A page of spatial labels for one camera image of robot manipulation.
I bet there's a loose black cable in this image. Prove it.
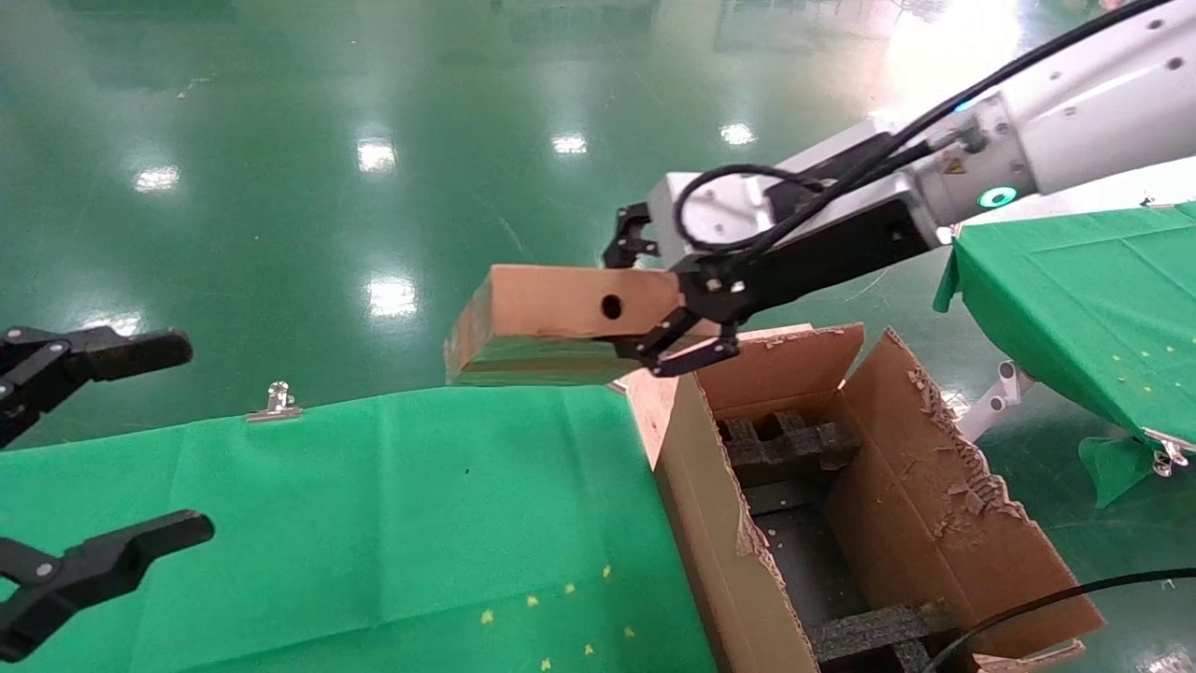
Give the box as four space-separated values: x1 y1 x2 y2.
923 568 1196 673

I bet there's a white table leg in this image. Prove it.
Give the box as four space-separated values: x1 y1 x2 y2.
955 360 1038 445

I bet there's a large green tablecloth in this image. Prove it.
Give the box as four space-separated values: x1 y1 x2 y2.
0 383 716 673

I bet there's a black foam insert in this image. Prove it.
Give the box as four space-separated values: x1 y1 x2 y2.
718 409 861 473
805 603 963 673

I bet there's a small cardboard box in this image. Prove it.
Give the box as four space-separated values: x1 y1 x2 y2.
444 265 692 387

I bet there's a green tablecloth with hanging corner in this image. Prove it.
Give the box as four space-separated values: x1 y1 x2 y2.
933 201 1196 510

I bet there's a large open cardboard carton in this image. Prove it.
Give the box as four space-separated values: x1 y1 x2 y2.
624 322 1106 673

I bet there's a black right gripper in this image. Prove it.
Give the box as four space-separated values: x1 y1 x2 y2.
603 199 940 379

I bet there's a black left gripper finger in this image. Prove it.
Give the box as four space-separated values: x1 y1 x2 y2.
0 510 216 663
0 327 193 448

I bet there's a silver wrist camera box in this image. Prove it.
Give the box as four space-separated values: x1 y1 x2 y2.
648 171 795 267

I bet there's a silver camera mount bracket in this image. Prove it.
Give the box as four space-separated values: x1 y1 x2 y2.
747 117 945 221

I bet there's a black camera cable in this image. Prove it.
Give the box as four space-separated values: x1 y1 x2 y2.
673 0 1174 255

